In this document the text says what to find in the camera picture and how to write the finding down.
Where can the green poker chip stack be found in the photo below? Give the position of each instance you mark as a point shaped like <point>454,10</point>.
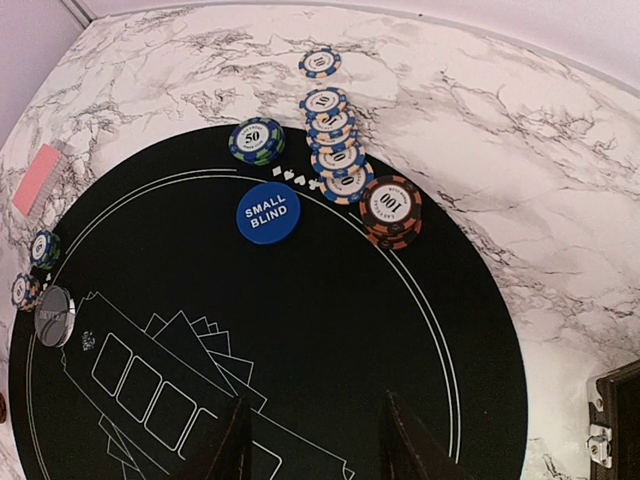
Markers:
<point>45,250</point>

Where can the green fifty poker chip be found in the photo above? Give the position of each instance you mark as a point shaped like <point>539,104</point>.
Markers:
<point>257,141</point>

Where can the red playing card deck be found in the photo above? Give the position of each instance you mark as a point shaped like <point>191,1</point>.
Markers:
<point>37,176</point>

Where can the blue orange chip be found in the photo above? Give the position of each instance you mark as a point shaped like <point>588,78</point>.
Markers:
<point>328,101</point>
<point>340,164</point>
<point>349,189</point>
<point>331,127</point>
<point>320,63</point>

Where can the black poker chip case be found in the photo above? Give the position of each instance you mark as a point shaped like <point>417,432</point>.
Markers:
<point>613,440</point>

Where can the black white poker chip stack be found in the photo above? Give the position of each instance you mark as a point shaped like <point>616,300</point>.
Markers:
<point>25,291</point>

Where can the red black hundred chip stack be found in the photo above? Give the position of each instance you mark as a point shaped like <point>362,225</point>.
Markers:
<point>390,210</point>

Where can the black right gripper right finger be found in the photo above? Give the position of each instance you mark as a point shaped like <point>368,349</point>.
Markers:
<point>411,452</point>

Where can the round black poker mat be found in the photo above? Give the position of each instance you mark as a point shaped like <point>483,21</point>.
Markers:
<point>176,312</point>

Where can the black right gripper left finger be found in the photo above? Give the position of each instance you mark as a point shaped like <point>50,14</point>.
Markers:
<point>227,451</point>

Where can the silver dealer button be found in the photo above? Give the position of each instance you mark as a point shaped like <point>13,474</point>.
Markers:
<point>54,317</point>

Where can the blue small blind button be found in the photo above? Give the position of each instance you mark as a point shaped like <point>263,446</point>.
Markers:
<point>268,213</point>

